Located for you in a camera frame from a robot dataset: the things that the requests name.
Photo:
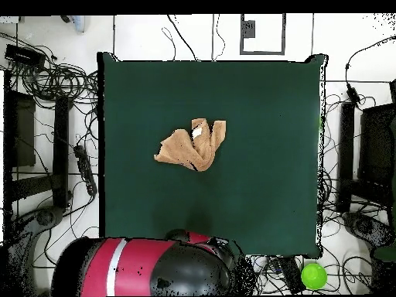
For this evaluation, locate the tan terry towel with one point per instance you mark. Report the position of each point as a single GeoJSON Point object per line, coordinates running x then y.
{"type": "Point", "coordinates": [185, 148]}

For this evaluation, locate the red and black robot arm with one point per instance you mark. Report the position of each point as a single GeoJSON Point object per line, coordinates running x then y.
{"type": "Point", "coordinates": [139, 266]}

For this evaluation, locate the flat black box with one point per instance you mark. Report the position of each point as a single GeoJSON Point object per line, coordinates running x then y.
{"type": "Point", "coordinates": [23, 55]}

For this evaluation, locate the dark green tablecloth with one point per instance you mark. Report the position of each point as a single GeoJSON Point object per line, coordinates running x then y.
{"type": "Point", "coordinates": [247, 154]}

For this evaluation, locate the black power strip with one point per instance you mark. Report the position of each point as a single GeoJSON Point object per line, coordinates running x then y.
{"type": "Point", "coordinates": [85, 168]}

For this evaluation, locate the long black box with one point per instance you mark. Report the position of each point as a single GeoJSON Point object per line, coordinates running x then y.
{"type": "Point", "coordinates": [290, 273]}

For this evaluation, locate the small grey square plate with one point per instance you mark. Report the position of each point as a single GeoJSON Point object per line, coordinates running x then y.
{"type": "Point", "coordinates": [249, 28]}

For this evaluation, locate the grey chair base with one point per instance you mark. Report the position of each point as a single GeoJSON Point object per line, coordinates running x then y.
{"type": "Point", "coordinates": [46, 216]}
{"type": "Point", "coordinates": [365, 225]}

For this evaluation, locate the bright green ball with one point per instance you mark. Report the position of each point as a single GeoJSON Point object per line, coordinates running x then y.
{"type": "Point", "coordinates": [314, 276]}

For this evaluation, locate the black power adapter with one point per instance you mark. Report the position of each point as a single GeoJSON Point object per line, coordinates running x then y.
{"type": "Point", "coordinates": [352, 94]}

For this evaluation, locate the pale blue white object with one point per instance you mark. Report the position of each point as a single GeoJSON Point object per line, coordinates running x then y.
{"type": "Point", "coordinates": [79, 24]}

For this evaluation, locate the small dark object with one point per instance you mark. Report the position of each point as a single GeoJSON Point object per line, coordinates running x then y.
{"type": "Point", "coordinates": [65, 18]}

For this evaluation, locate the black stand frame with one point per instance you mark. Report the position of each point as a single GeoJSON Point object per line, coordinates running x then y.
{"type": "Point", "coordinates": [61, 154]}
{"type": "Point", "coordinates": [346, 154]}

